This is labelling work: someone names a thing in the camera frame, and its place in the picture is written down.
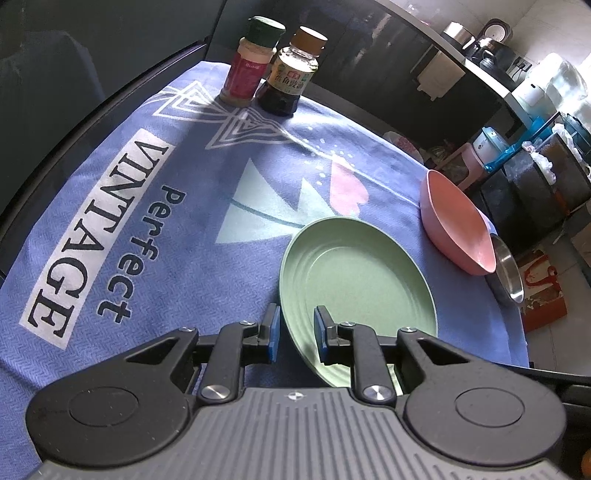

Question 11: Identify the small white rice cooker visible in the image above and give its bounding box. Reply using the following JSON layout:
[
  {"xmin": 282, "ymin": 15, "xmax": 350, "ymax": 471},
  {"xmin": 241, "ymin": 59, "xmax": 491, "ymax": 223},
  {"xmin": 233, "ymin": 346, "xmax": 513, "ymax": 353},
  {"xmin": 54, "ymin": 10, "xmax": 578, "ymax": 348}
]
[{"xmin": 472, "ymin": 127, "xmax": 506, "ymax": 167}]

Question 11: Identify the blue plastic bag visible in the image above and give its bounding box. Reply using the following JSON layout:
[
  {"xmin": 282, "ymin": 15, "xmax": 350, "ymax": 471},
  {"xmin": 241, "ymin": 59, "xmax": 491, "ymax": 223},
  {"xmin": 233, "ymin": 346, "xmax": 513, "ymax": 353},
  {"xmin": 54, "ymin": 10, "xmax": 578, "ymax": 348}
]
[{"xmin": 485, "ymin": 117, "xmax": 550, "ymax": 171}]

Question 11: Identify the white hanging towel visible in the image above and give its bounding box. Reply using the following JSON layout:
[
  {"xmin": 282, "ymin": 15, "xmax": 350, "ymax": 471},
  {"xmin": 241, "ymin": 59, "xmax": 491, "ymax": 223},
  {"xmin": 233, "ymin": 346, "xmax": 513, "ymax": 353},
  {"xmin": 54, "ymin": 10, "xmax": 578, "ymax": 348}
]
[{"xmin": 418, "ymin": 55, "xmax": 467, "ymax": 99}]

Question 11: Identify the pink bowl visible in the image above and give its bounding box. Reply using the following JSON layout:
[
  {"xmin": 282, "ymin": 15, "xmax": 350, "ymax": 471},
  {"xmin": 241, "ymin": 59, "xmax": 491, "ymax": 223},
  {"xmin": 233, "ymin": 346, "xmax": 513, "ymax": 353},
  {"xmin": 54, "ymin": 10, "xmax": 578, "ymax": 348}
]
[{"xmin": 419, "ymin": 170, "xmax": 497, "ymax": 276}]

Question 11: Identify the dark soy sauce bottle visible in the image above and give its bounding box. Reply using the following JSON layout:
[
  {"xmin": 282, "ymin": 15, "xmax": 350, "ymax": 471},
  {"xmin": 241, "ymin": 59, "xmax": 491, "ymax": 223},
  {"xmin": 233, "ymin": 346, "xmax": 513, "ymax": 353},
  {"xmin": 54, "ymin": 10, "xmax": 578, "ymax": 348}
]
[{"xmin": 257, "ymin": 25, "xmax": 329, "ymax": 117}]

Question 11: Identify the red and white paper bag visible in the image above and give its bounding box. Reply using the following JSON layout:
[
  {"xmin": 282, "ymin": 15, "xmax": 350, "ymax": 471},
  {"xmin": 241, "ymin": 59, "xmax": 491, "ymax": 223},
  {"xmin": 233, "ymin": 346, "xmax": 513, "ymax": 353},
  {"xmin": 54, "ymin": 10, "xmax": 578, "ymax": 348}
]
[{"xmin": 515, "ymin": 249, "xmax": 566, "ymax": 333}]

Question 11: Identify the translucent water jug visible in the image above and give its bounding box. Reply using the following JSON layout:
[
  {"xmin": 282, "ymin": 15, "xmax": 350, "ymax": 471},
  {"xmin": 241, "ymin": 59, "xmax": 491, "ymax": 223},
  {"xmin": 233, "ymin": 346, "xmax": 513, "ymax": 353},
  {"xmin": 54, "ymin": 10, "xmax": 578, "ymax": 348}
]
[{"xmin": 540, "ymin": 53, "xmax": 587, "ymax": 112}]

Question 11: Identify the dark kitchen cabinet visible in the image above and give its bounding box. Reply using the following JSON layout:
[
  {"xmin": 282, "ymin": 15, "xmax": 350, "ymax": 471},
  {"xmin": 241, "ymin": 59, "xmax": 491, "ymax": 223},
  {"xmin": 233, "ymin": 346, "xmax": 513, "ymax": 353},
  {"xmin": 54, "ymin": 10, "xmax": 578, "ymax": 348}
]
[{"xmin": 0, "ymin": 0, "xmax": 513, "ymax": 222}]

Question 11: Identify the trash bin with white bag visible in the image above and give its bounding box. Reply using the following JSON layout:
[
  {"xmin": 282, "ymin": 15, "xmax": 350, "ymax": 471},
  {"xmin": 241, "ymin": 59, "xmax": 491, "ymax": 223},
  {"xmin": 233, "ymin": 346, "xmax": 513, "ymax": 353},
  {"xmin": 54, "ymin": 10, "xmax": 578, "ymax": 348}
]
[{"xmin": 383, "ymin": 131, "xmax": 423, "ymax": 162}]

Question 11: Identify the black storage rack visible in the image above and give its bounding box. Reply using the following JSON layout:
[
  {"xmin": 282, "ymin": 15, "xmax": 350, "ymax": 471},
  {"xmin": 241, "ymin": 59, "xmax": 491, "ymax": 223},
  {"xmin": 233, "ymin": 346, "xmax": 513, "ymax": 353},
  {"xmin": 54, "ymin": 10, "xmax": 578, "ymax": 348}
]
[{"xmin": 480, "ymin": 111, "xmax": 591, "ymax": 259}]

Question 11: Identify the green plate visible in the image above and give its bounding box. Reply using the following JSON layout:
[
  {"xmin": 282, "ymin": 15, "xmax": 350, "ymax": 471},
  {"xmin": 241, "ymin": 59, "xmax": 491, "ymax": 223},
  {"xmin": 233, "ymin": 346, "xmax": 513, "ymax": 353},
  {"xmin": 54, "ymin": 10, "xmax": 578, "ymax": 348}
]
[{"xmin": 279, "ymin": 216, "xmax": 438, "ymax": 388}]

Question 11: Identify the stainless steel bowl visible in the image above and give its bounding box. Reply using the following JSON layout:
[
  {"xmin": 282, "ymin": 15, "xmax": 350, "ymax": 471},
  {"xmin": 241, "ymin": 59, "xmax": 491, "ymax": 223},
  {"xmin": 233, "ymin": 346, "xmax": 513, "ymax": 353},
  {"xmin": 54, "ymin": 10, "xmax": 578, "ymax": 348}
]
[{"xmin": 487, "ymin": 233, "xmax": 526, "ymax": 305}]

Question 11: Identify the blue printed tablecloth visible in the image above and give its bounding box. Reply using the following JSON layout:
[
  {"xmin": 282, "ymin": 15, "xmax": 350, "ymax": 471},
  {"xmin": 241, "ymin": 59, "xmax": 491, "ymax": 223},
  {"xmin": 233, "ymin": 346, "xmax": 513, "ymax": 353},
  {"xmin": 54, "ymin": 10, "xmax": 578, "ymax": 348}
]
[{"xmin": 0, "ymin": 60, "xmax": 529, "ymax": 467}]

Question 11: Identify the pink plastic stool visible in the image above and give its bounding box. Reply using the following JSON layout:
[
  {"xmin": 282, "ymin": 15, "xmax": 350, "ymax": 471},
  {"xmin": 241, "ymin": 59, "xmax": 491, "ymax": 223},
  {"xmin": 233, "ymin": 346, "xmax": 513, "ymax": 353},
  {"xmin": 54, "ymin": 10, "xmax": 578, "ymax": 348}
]
[{"xmin": 450, "ymin": 142, "xmax": 483, "ymax": 190}]

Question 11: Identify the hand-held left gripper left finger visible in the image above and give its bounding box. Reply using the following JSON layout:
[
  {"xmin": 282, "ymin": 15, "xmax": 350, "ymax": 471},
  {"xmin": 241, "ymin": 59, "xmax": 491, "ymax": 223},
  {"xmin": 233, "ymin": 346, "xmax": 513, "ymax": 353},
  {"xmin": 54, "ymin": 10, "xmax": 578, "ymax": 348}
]
[{"xmin": 124, "ymin": 304, "xmax": 281, "ymax": 402}]

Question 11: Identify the white countertop appliance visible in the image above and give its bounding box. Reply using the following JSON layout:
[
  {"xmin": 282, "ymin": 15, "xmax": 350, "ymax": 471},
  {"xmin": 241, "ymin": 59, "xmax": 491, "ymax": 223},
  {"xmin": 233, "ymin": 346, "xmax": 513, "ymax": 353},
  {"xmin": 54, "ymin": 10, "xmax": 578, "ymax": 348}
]
[{"xmin": 512, "ymin": 76, "xmax": 550, "ymax": 109}]

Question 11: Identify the green-capped spice shaker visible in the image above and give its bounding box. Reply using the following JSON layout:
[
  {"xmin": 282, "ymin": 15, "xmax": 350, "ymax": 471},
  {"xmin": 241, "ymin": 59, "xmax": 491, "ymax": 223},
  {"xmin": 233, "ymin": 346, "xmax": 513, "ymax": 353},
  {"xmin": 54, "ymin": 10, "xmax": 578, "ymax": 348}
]
[{"xmin": 219, "ymin": 16, "xmax": 287, "ymax": 108}]

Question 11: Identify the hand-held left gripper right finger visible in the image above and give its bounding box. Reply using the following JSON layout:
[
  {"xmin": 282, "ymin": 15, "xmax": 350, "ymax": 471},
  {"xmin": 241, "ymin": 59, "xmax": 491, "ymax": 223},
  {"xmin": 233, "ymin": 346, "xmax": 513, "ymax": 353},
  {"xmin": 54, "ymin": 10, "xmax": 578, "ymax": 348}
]
[{"xmin": 314, "ymin": 305, "xmax": 465, "ymax": 402}]

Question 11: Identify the silver toaster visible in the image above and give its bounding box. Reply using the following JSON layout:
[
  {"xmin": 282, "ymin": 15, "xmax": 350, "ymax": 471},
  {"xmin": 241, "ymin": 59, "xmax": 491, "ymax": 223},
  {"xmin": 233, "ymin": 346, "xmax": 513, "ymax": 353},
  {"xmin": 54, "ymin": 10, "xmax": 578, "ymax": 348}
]
[{"xmin": 443, "ymin": 22, "xmax": 474, "ymax": 47}]

